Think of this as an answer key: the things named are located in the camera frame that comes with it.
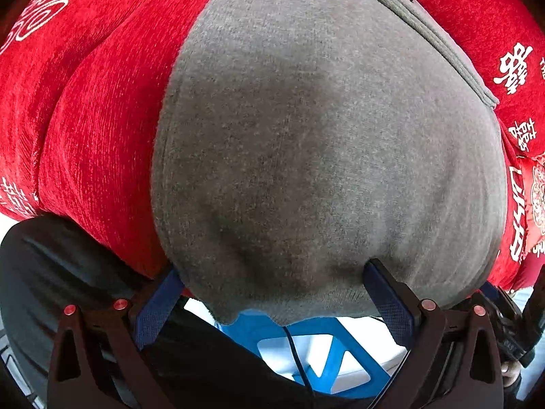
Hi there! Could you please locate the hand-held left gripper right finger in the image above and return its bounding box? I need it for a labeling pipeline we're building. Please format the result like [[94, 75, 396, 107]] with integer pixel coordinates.
[[364, 258, 505, 409]]

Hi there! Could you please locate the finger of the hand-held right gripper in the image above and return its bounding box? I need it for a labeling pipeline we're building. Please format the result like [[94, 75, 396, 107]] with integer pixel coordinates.
[[472, 282, 512, 312]]

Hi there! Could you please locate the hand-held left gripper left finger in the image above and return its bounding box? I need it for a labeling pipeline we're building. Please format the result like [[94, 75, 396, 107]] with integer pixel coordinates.
[[46, 264, 186, 409]]

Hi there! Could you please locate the grey knit sweater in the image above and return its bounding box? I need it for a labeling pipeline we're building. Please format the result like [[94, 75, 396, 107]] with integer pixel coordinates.
[[151, 0, 509, 327]]

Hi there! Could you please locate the person's right hand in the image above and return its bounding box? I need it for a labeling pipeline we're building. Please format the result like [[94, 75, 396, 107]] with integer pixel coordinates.
[[501, 360, 523, 389]]

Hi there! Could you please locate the blue plastic stool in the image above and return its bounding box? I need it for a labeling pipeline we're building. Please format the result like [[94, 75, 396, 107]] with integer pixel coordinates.
[[215, 309, 411, 399]]

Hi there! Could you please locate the person's black clothing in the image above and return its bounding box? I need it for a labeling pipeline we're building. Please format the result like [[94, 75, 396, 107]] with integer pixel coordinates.
[[0, 213, 375, 409]]

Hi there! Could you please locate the red printed blanket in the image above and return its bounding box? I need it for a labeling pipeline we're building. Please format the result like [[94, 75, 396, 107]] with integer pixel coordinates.
[[0, 0, 545, 294]]

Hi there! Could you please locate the red printed pillow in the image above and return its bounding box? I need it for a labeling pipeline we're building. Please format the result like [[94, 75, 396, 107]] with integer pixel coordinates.
[[375, 0, 545, 158]]

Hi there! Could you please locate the black cable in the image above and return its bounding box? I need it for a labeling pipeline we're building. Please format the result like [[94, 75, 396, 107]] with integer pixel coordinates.
[[282, 324, 316, 395]]

